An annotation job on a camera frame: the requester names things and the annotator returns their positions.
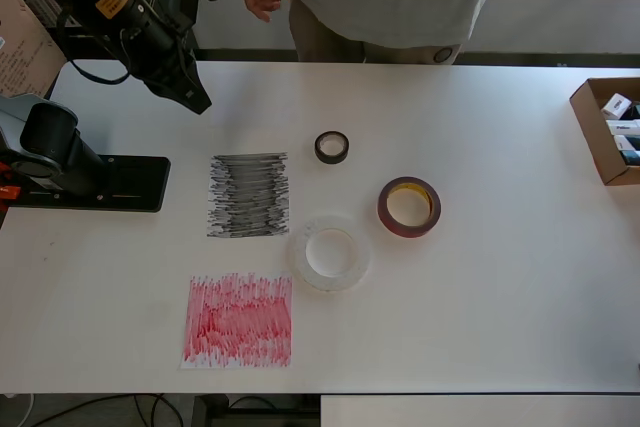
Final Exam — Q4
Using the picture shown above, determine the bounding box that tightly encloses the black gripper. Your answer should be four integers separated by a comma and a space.
124, 25, 214, 116

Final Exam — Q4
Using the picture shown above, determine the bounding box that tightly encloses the black tape roll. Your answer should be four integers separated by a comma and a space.
314, 130, 350, 166

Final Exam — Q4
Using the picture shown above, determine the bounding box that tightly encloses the white tape roll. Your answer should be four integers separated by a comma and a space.
287, 214, 372, 294

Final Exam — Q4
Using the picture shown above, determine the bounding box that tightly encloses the red tape roll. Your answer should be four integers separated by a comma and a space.
377, 176, 442, 238

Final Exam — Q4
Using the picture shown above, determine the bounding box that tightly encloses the black scribbled paper sheet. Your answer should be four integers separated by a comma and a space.
206, 150, 291, 239

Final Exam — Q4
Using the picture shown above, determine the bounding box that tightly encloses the keyboard picture box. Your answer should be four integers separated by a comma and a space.
22, 0, 66, 28

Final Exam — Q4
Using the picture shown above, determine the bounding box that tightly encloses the large GX760A cardboard box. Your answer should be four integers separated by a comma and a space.
0, 0, 67, 98

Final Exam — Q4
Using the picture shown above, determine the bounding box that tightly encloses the red scribbled paper sheet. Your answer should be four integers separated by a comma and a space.
180, 271, 294, 371

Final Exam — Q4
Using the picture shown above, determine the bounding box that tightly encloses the open brown cardboard box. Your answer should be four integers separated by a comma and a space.
569, 77, 640, 187

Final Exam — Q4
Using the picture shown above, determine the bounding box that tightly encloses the small white box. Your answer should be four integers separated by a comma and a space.
601, 92, 632, 119

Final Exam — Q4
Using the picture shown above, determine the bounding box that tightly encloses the white labelled box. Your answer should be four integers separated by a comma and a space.
605, 119, 640, 137

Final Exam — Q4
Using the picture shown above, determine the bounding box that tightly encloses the white and teal box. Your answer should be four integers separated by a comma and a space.
613, 135, 640, 167

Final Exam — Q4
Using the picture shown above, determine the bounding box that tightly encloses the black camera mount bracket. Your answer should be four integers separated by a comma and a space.
173, 0, 221, 48

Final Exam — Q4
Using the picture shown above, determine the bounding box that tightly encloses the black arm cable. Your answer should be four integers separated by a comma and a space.
53, 9, 134, 86

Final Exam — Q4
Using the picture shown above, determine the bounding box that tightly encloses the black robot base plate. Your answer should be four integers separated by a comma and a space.
14, 154, 171, 214

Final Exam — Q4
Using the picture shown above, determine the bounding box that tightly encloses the black floor cable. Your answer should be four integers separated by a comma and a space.
132, 393, 190, 427
29, 393, 146, 427

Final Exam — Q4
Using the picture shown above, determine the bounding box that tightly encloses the white floor cable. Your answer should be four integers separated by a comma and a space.
17, 393, 37, 427

